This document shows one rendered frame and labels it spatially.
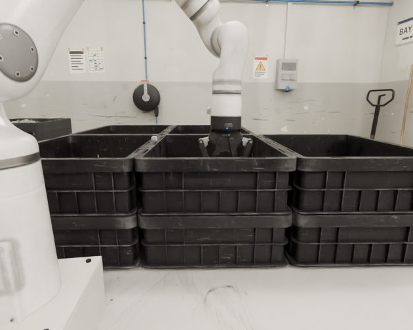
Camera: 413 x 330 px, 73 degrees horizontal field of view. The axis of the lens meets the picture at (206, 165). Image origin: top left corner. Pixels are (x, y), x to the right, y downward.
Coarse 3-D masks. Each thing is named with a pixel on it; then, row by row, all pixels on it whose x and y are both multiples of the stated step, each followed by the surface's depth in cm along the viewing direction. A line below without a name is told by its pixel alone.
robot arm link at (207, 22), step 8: (208, 0) 57; (216, 0) 58; (208, 8) 57; (216, 8) 58; (192, 16) 59; (200, 16) 58; (208, 16) 58; (216, 16) 63; (200, 24) 59; (208, 24) 62; (216, 24) 64; (200, 32) 62; (208, 32) 63; (216, 32) 62; (208, 40) 64; (216, 40) 61; (208, 48) 65; (216, 48) 63; (216, 56) 66
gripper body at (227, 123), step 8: (216, 120) 65; (224, 120) 64; (232, 120) 64; (240, 120) 66; (216, 128) 65; (224, 128) 64; (232, 128) 65; (240, 128) 67; (208, 136) 68; (216, 136) 67; (224, 136) 68; (232, 136) 68; (240, 136) 68; (216, 144) 68; (224, 144) 68
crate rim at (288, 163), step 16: (272, 144) 67; (144, 160) 49; (160, 160) 49; (176, 160) 49; (192, 160) 49; (208, 160) 50; (224, 160) 50; (240, 160) 50; (256, 160) 50; (272, 160) 50; (288, 160) 50
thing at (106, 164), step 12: (144, 144) 67; (132, 156) 51; (48, 168) 49; (60, 168) 49; (72, 168) 49; (84, 168) 49; (96, 168) 49; (108, 168) 49; (120, 168) 50; (132, 168) 51
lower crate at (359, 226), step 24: (312, 216) 52; (336, 216) 52; (360, 216) 52; (384, 216) 53; (408, 216) 53; (288, 240) 60; (312, 240) 55; (336, 240) 55; (360, 240) 55; (384, 240) 55; (408, 240) 54; (312, 264) 55; (336, 264) 55; (360, 264) 55; (384, 264) 55; (408, 264) 55
